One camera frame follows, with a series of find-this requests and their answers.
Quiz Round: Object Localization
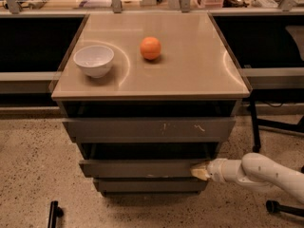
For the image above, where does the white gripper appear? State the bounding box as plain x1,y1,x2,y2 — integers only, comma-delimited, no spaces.
191,159,227,183

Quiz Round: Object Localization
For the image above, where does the grey drawer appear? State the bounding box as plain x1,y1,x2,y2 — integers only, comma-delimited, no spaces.
64,117,236,143
79,142,218,179
93,178,207,195

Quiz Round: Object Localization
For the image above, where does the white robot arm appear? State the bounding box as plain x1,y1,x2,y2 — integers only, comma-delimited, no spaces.
190,153,304,203

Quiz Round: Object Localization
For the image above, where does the grey drawer cabinet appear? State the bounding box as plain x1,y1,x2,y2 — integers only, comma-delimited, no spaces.
47,10,253,198

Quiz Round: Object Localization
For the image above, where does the black caster leg right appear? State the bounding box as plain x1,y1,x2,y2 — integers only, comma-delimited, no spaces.
266,200,304,217

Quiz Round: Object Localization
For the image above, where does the black table leg with caster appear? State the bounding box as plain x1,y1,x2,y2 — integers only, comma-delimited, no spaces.
248,97,304,153

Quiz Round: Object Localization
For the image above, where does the orange ball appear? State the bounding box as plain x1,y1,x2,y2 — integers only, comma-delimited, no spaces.
140,37,162,60

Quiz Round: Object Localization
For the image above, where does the white bowl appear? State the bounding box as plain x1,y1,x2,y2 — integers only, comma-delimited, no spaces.
73,46,114,78

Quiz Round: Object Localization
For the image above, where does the black stand leg left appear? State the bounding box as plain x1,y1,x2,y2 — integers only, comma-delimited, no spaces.
47,200,64,228

